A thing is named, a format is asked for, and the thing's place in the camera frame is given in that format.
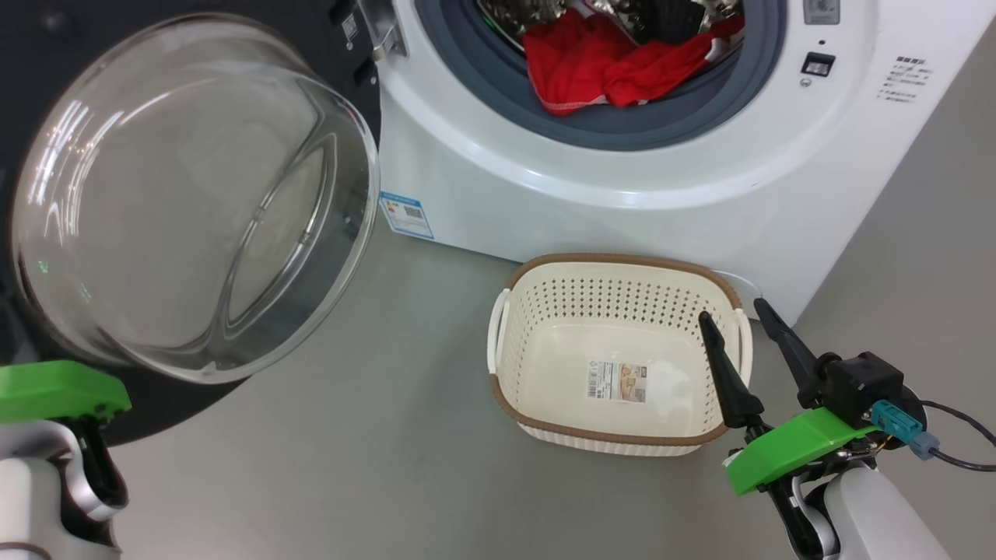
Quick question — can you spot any white front-loading washing machine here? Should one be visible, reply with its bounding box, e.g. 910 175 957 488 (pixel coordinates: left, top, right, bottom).
342 0 996 326

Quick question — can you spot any teal cable connector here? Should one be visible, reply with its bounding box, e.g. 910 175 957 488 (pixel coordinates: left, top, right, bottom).
871 400 943 462

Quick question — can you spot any red and white garment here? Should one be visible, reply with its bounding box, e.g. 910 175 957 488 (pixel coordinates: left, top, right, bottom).
522 8 746 117

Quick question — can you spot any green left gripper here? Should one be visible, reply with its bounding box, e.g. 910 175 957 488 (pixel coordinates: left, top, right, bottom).
0 359 132 425

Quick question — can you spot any thin black cable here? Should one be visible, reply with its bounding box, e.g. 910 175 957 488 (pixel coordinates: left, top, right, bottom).
918 400 996 474

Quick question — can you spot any blue energy label sticker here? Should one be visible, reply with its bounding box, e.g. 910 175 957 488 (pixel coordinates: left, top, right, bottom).
378 191 435 240

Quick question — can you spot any round glass washing machine door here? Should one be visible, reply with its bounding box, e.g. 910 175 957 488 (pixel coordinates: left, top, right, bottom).
0 0 383 449

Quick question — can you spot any printed product label with barcode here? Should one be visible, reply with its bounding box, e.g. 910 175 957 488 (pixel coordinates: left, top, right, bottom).
585 359 649 404

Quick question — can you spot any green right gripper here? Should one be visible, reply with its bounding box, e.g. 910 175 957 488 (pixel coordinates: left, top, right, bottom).
698 298 885 497

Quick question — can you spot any cream perforated laundry basket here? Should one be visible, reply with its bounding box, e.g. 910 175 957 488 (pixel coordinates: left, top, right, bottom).
487 253 755 458

